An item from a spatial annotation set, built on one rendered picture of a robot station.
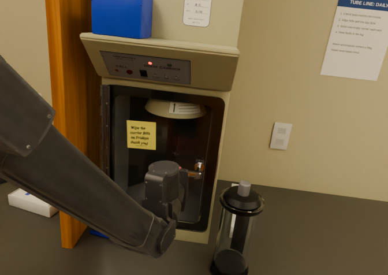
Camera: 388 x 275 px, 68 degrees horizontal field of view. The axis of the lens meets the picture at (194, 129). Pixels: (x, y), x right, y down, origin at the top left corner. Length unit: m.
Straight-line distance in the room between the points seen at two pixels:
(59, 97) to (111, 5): 0.24
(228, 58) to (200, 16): 0.15
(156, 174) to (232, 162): 0.77
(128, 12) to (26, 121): 0.42
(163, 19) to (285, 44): 0.58
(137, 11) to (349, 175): 1.09
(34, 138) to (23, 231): 0.79
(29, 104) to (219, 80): 0.48
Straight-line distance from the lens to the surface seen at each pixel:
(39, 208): 1.04
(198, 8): 0.69
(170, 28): 0.70
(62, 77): 0.70
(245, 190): 0.70
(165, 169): 0.52
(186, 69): 0.63
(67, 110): 0.72
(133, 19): 0.61
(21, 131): 0.22
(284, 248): 0.98
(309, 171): 1.33
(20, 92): 0.22
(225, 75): 0.63
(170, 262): 0.86
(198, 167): 0.75
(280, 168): 1.29
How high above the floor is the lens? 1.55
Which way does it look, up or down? 20 degrees down
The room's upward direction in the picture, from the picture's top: 6 degrees clockwise
